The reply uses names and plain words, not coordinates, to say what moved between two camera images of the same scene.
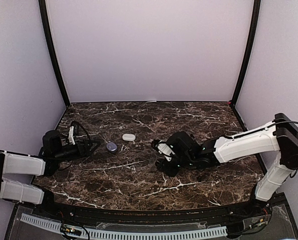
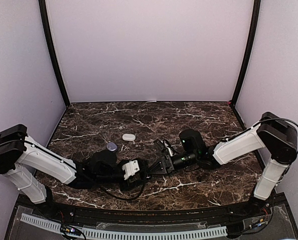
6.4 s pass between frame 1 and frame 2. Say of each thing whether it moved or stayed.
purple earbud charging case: stayed
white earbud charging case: stayed
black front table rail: stayed
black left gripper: moved
